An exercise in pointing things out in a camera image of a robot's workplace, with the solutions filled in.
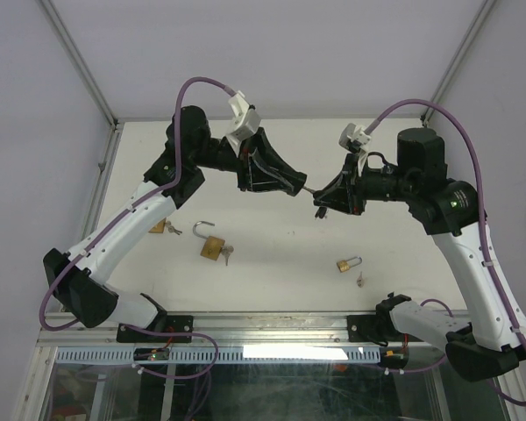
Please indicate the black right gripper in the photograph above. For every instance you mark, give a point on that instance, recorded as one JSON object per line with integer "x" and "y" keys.
{"x": 346, "y": 192}

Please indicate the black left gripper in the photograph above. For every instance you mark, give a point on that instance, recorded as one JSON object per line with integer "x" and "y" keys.
{"x": 273, "y": 174}

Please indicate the small brass padlock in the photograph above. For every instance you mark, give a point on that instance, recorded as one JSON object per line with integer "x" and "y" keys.
{"x": 346, "y": 265}

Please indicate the small keys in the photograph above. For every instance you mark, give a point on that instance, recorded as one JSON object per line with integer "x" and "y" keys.
{"x": 361, "y": 280}

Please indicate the silver key bunch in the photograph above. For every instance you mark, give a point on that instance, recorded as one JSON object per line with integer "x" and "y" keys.
{"x": 226, "y": 252}

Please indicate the medium brass padlock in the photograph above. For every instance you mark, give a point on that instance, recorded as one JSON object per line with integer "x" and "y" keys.
{"x": 212, "y": 246}

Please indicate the large brass padlock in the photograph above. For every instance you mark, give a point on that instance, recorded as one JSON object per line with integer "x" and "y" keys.
{"x": 159, "y": 227}

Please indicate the black headed key pair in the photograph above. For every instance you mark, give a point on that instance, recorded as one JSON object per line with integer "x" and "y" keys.
{"x": 321, "y": 211}

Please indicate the black padlock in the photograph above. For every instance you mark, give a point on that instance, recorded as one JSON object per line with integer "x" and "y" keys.
{"x": 298, "y": 181}

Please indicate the small silver key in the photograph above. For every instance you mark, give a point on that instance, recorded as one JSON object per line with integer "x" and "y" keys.
{"x": 171, "y": 228}

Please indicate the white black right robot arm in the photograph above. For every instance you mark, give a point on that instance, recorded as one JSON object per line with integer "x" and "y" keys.
{"x": 486, "y": 345}

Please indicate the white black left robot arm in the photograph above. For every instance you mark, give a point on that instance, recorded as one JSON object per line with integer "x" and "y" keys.
{"x": 79, "y": 277}

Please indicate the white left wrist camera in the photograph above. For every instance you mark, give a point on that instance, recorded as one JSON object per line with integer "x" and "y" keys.
{"x": 244, "y": 124}

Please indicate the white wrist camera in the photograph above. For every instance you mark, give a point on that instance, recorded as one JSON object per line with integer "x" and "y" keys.
{"x": 244, "y": 124}
{"x": 355, "y": 140}

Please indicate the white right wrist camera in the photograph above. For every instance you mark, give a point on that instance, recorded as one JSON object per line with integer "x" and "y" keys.
{"x": 355, "y": 140}

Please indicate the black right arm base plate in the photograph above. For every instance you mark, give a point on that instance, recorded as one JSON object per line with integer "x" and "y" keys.
{"x": 366, "y": 328}

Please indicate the aluminium mounting rail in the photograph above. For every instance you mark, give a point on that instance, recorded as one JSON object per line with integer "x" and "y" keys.
{"x": 320, "y": 328}

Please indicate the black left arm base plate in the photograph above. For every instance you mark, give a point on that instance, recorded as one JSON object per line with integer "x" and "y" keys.
{"x": 167, "y": 327}

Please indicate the white slotted cable duct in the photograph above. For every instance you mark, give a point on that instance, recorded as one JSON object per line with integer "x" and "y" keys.
{"x": 248, "y": 354}

